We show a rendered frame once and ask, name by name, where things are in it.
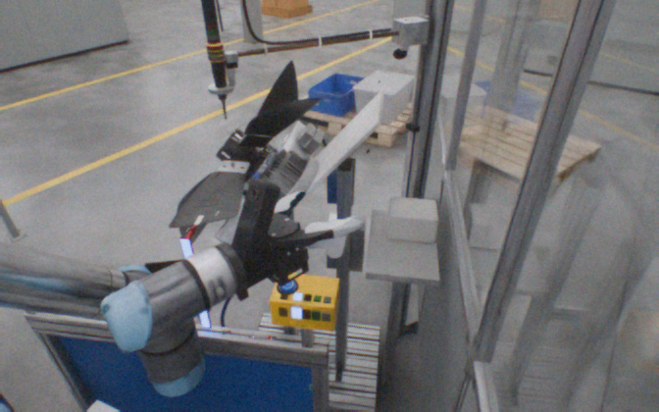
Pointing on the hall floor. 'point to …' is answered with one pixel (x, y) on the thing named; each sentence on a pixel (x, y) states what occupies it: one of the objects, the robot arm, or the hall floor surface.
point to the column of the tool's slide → (412, 187)
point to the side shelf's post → (391, 331)
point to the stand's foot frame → (353, 373)
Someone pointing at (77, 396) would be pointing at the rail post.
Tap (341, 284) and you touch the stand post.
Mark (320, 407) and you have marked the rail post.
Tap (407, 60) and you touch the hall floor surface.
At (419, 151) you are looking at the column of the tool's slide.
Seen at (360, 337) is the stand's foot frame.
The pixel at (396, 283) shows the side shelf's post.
